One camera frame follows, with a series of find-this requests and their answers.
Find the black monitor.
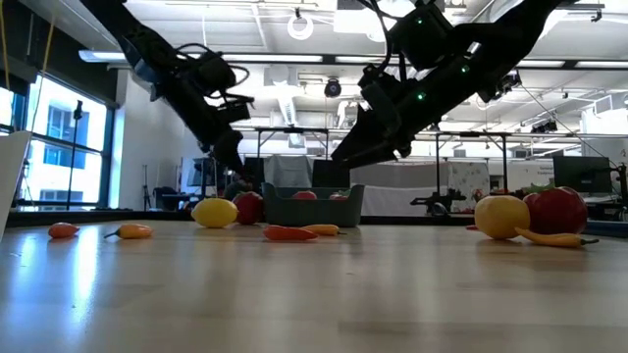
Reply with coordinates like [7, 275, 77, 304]
[185, 156, 235, 187]
[312, 159, 351, 189]
[552, 155, 613, 194]
[243, 156, 266, 185]

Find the person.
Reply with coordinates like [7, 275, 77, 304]
[223, 178, 254, 201]

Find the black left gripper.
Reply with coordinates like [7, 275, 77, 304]
[188, 95, 246, 175]

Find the large window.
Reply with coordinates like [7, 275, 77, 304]
[0, 73, 117, 210]

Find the black background robot device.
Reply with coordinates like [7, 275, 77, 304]
[410, 191, 467, 217]

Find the black aluminium table frame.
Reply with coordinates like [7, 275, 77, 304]
[4, 209, 628, 240]

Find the black metal rig frame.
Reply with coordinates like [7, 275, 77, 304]
[434, 129, 511, 207]
[254, 126, 331, 159]

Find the orange chili pepper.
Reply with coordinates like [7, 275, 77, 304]
[299, 224, 347, 237]
[103, 223, 154, 240]

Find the white plastic tray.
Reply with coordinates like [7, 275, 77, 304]
[0, 129, 32, 242]

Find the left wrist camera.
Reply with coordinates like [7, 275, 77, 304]
[215, 99, 255, 125]

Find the white cloth sheet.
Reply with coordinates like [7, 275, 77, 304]
[349, 157, 450, 217]

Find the long yellow-orange chili pepper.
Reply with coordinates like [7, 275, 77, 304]
[514, 227, 601, 249]

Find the black light stand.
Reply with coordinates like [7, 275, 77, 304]
[66, 100, 84, 212]

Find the floral patterned cloth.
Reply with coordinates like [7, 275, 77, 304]
[446, 161, 491, 202]

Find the yellow lemon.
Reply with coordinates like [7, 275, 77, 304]
[473, 194, 532, 241]
[190, 197, 239, 229]

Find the blue-grey plastic basket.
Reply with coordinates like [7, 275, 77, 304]
[261, 182, 367, 228]

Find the red-orange chili pepper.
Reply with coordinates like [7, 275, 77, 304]
[47, 222, 80, 240]

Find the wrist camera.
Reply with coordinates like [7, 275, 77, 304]
[357, 66, 401, 117]
[215, 99, 255, 125]

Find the thin black tripod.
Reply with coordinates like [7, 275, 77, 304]
[140, 164, 153, 210]

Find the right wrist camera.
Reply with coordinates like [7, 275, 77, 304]
[357, 66, 401, 117]

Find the white ring ceiling lamp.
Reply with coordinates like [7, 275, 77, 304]
[287, 13, 315, 41]

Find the black equipment stand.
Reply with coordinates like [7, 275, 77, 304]
[612, 164, 628, 223]

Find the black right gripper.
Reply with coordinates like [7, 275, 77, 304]
[331, 80, 445, 171]

